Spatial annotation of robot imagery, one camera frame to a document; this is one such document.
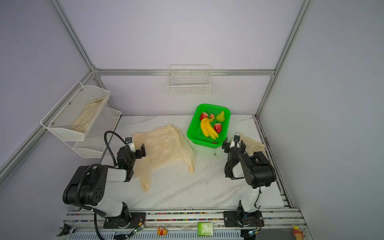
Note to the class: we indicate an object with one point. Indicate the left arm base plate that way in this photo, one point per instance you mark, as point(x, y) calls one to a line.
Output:
point(132, 221)

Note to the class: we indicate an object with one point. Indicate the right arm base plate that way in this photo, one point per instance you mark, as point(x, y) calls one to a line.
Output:
point(243, 220)

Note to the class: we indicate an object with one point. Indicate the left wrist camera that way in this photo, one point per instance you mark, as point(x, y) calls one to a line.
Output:
point(129, 141)

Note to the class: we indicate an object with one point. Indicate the red fake strawberry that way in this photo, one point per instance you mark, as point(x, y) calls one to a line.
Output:
point(218, 127)
point(203, 116)

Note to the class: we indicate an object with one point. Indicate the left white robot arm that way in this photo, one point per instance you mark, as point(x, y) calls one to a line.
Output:
point(87, 188)

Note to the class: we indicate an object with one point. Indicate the small orange toy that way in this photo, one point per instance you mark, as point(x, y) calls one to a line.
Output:
point(162, 231)

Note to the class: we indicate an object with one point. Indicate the white upper mesh shelf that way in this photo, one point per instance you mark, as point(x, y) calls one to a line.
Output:
point(60, 118)

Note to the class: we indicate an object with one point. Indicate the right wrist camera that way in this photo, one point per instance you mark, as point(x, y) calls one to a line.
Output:
point(236, 141)

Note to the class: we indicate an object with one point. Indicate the white wire wall basket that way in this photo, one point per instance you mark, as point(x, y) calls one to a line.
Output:
point(188, 80)

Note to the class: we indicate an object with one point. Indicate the yellow red toy figure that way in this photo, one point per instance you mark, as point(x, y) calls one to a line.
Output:
point(299, 235)

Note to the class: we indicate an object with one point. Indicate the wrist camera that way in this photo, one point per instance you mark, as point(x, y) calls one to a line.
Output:
point(129, 141)
point(236, 141)

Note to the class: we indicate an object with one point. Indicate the translucent beige plastic bag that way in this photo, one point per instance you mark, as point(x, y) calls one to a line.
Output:
point(163, 146)

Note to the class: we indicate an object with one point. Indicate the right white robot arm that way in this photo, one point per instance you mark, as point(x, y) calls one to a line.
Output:
point(258, 173)

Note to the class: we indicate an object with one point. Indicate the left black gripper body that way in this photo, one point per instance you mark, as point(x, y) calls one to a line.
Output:
point(139, 151)

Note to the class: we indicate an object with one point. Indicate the green plastic basket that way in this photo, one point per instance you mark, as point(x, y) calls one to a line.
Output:
point(195, 133)

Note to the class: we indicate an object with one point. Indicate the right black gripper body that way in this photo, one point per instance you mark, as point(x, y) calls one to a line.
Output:
point(232, 147)

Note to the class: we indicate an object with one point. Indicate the white mesh shelf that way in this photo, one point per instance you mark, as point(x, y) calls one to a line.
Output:
point(93, 147)
point(60, 118)

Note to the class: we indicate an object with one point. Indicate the white lower mesh shelf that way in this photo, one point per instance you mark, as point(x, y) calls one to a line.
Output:
point(93, 147)

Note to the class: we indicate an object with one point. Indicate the yellow fake banana bunch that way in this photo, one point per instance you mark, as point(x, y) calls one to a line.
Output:
point(207, 129)

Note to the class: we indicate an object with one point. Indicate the green box on rail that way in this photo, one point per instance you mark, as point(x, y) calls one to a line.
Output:
point(205, 229)

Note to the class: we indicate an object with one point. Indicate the green fake pear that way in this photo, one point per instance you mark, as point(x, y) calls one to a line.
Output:
point(221, 117)

